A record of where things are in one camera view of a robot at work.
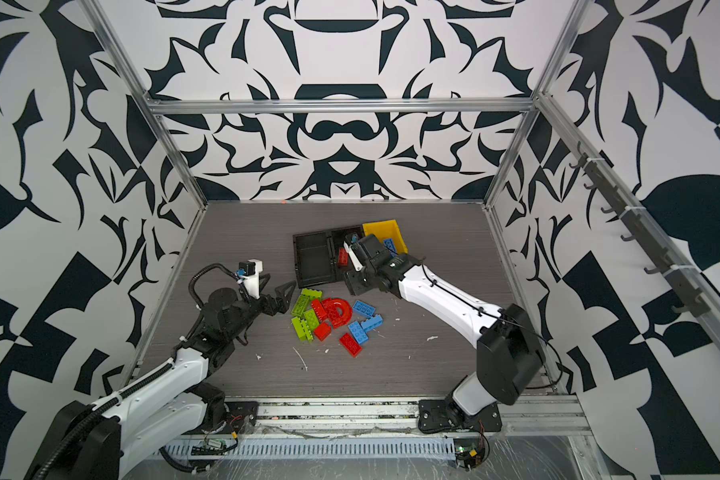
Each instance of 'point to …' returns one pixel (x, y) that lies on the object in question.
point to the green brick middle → (311, 319)
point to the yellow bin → (387, 230)
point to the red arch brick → (346, 312)
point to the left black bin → (314, 258)
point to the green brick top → (311, 292)
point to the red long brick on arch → (329, 306)
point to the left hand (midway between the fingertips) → (281, 274)
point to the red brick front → (352, 346)
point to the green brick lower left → (301, 329)
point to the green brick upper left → (300, 305)
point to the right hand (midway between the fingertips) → (355, 275)
